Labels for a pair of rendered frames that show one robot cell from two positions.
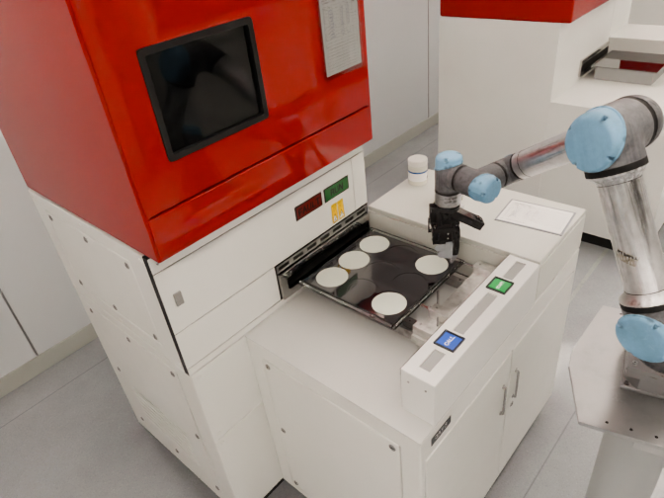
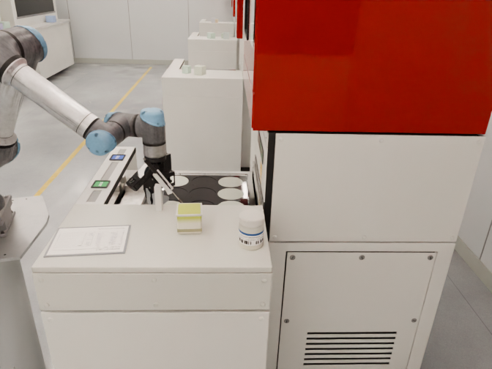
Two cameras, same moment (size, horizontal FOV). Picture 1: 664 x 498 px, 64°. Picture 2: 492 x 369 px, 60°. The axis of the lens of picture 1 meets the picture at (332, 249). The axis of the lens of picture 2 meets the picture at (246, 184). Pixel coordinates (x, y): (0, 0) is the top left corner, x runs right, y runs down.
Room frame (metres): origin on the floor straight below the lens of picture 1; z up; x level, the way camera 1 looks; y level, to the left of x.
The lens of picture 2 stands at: (2.42, -1.13, 1.64)
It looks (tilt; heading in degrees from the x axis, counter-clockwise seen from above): 25 degrees down; 132
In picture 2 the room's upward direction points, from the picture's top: 2 degrees clockwise
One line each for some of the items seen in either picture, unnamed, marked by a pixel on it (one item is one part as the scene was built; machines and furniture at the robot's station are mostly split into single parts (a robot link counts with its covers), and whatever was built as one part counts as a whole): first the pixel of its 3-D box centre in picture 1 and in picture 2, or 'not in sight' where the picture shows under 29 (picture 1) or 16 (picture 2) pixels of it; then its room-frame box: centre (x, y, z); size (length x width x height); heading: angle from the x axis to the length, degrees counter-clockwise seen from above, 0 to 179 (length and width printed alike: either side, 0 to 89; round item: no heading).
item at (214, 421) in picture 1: (246, 345); (323, 268); (1.59, 0.39, 0.41); 0.82 x 0.71 x 0.82; 135
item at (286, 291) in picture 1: (327, 253); (256, 193); (1.47, 0.02, 0.89); 0.44 x 0.02 x 0.10; 135
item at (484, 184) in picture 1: (480, 183); (121, 126); (1.25, -0.42, 1.21); 0.11 x 0.11 x 0.08; 32
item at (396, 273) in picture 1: (380, 271); (202, 194); (1.33, -0.14, 0.90); 0.34 x 0.34 x 0.01; 45
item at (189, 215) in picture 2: not in sight; (189, 218); (1.57, -0.41, 1.00); 0.07 x 0.07 x 0.07; 49
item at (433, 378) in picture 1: (475, 331); (111, 187); (1.02, -0.35, 0.89); 0.55 x 0.09 x 0.14; 135
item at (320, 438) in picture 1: (424, 378); (178, 307); (1.31, -0.27, 0.41); 0.97 x 0.64 x 0.82; 135
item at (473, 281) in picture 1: (458, 307); (132, 203); (1.15, -0.34, 0.87); 0.36 x 0.08 x 0.03; 135
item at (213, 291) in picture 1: (281, 246); (258, 147); (1.35, 0.15, 1.02); 0.82 x 0.03 x 0.40; 135
